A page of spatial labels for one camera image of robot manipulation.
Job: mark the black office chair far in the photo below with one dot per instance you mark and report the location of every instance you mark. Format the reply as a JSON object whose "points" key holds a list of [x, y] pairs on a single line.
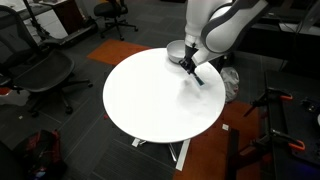
{"points": [[110, 10]]}

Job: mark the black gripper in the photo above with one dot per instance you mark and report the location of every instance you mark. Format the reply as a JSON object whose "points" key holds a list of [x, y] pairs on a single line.
{"points": [[187, 63]]}

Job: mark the orange handled clamp lower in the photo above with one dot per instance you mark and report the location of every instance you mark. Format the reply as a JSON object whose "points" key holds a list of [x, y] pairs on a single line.
{"points": [[264, 142]]}

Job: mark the teal marker pen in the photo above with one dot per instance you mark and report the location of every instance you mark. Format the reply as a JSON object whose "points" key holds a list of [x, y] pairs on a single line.
{"points": [[199, 81]]}

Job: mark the grey bowl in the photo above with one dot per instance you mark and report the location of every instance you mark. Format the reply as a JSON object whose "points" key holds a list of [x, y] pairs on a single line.
{"points": [[176, 50]]}

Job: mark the orange handled clamp upper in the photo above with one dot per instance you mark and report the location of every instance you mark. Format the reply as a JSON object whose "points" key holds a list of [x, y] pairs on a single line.
{"points": [[267, 96]]}

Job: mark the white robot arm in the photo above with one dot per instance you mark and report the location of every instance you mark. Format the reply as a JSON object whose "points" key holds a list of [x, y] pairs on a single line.
{"points": [[217, 26]]}

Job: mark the black mesh office chair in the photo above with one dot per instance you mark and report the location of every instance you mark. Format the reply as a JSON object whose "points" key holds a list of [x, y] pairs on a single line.
{"points": [[25, 66]]}

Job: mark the white table base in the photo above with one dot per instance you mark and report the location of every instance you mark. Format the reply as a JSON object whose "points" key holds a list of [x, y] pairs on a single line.
{"points": [[178, 157]]}

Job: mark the orange handled clamp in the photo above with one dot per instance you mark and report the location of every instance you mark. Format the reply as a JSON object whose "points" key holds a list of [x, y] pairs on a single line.
{"points": [[267, 96], [264, 142]]}

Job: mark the black desk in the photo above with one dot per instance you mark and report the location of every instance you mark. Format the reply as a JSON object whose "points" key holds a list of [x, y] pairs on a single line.
{"points": [[270, 40]]}

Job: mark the crumpled white plastic bag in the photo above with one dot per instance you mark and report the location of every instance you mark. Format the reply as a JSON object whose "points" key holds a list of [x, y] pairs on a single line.
{"points": [[231, 81]]}

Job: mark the red black backpack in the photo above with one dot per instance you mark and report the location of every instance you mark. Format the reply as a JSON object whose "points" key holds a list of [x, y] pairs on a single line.
{"points": [[40, 156]]}

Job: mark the black side table right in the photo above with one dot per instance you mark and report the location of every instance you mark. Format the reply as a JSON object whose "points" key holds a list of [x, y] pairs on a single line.
{"points": [[299, 119]]}

